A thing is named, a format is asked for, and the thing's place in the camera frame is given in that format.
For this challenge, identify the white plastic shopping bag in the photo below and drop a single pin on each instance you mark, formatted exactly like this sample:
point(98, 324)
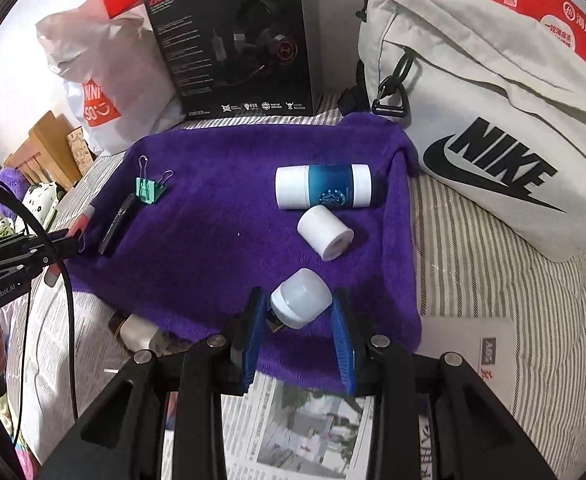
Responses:
point(73, 50)

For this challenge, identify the black headphone box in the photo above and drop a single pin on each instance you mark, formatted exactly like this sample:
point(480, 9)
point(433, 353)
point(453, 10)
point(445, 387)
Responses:
point(213, 50)

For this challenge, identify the brown patterned book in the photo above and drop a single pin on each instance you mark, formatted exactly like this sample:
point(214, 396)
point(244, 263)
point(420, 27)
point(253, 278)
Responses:
point(80, 152)

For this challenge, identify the purple towel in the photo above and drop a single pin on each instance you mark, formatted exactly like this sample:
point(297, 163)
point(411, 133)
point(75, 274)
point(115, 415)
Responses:
point(213, 250)

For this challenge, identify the black slim case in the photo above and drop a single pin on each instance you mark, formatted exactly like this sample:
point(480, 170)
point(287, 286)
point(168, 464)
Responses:
point(118, 222)

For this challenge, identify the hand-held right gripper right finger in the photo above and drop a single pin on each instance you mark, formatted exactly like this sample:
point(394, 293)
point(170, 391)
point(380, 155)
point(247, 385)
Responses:
point(343, 345)

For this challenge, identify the small white roll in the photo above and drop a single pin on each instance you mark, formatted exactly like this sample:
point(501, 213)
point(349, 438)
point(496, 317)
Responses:
point(318, 227)

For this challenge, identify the pink and white marker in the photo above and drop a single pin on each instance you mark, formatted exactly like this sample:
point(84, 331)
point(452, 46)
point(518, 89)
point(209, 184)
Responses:
point(82, 221)

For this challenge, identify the purple plush toy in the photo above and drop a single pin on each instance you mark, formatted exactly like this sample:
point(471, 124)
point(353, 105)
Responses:
point(10, 180)

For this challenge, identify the white and blue bottle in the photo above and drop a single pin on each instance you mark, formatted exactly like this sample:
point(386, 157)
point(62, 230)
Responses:
point(323, 185)

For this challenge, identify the grey waist bag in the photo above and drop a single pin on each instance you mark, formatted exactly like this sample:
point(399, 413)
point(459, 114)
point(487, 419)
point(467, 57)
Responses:
point(473, 75)

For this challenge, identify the small white night light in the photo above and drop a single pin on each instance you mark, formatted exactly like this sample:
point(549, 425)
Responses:
point(300, 295)

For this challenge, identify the green binder clip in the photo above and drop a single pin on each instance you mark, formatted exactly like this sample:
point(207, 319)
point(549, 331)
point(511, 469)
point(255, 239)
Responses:
point(147, 191)

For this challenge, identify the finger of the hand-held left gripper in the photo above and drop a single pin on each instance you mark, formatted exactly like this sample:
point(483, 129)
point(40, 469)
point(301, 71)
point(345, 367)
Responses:
point(43, 241)
point(43, 262)

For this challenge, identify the newspaper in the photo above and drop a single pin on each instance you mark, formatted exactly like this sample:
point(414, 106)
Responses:
point(298, 440)

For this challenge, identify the light wooden frame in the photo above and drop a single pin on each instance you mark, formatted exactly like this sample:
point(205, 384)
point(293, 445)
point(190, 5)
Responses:
point(43, 140)

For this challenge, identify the white floral cloth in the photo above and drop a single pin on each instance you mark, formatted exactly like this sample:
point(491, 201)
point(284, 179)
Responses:
point(40, 202)

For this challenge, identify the white charger plug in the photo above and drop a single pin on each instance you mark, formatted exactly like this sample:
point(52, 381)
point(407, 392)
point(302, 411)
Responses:
point(138, 332)

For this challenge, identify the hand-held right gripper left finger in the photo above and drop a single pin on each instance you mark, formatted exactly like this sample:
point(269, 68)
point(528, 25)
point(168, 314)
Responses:
point(250, 340)

